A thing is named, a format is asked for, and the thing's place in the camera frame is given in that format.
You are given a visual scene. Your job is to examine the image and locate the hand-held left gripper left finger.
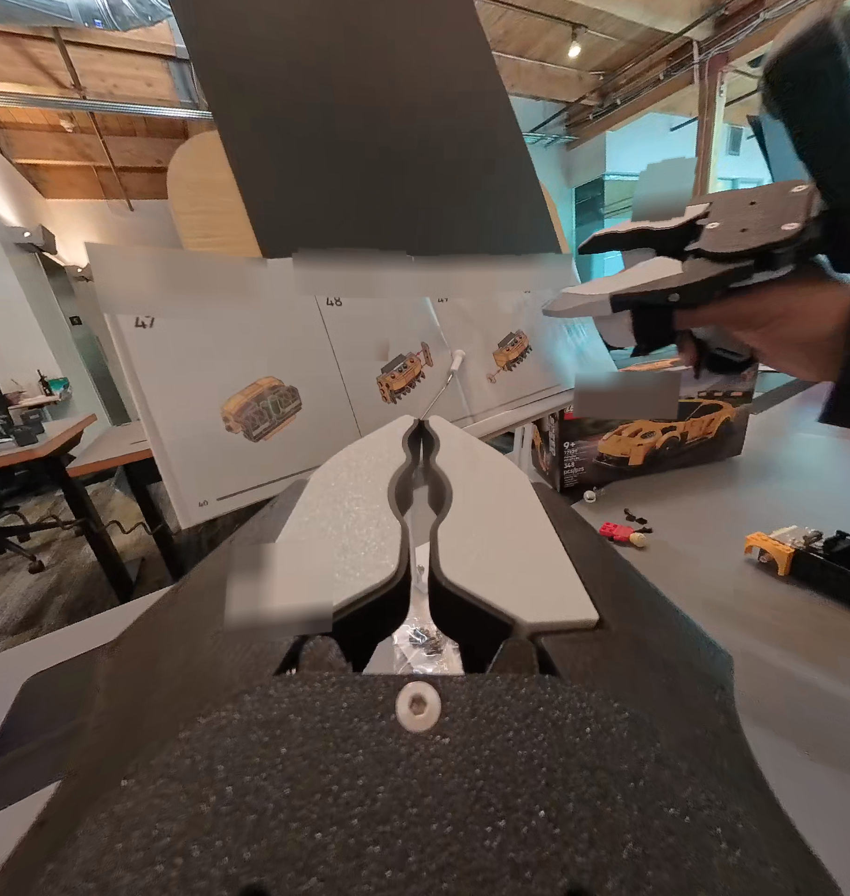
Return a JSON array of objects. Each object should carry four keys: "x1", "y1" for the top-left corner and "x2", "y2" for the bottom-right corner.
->
[{"x1": 274, "y1": 414, "x2": 417, "y2": 616}]

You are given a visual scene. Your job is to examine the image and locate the white page holder clip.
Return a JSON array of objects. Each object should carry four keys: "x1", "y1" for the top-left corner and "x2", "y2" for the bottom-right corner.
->
[{"x1": 423, "y1": 349, "x2": 466, "y2": 422}]

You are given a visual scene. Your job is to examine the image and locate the clear bag of dark pieces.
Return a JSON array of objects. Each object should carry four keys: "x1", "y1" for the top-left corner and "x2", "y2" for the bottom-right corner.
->
[{"x1": 393, "y1": 616, "x2": 461, "y2": 676}]

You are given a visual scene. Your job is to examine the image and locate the cluster of black devices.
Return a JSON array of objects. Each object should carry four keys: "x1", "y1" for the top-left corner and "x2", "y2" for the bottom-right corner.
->
[{"x1": 0, "y1": 374, "x2": 72, "y2": 456}]

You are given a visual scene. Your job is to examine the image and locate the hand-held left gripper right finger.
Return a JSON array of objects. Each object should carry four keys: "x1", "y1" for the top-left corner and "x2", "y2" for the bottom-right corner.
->
[{"x1": 425, "y1": 415, "x2": 601, "y2": 634}]

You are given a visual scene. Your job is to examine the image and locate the wooden pillar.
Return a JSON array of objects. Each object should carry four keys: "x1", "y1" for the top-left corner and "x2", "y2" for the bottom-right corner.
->
[{"x1": 694, "y1": 38, "x2": 728, "y2": 200}]

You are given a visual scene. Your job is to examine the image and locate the lego instruction booklet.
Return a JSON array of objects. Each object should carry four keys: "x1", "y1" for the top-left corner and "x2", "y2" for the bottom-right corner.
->
[{"x1": 85, "y1": 241, "x2": 581, "y2": 529}]

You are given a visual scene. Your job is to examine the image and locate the person's right hand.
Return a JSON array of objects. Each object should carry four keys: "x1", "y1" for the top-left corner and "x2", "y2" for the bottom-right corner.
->
[{"x1": 677, "y1": 262, "x2": 850, "y2": 385}]

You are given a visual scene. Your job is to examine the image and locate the cluttered wooden desk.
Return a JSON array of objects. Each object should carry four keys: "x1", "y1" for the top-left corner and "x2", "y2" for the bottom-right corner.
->
[{"x1": 0, "y1": 413, "x2": 135, "y2": 606}]

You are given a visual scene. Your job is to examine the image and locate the yellow car lego box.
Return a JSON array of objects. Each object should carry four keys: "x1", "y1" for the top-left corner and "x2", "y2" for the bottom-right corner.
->
[{"x1": 533, "y1": 357, "x2": 760, "y2": 494}]

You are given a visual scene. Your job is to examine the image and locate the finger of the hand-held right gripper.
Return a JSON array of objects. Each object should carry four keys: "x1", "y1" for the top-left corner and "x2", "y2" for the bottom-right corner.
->
[
  {"x1": 577, "y1": 203, "x2": 711, "y2": 256},
  {"x1": 542, "y1": 258, "x2": 685, "y2": 351}
]

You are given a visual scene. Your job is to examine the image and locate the black and orange car chassis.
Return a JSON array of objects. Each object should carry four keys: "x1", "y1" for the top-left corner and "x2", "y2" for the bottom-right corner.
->
[{"x1": 744, "y1": 524, "x2": 850, "y2": 618}]

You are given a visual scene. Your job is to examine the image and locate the person's right forearm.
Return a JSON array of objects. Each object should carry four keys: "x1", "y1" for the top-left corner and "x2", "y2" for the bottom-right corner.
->
[{"x1": 759, "y1": 7, "x2": 850, "y2": 429}]

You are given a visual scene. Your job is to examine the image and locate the dark partition panel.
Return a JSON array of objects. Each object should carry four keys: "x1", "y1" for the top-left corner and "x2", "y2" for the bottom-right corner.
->
[{"x1": 169, "y1": 0, "x2": 562, "y2": 260}]

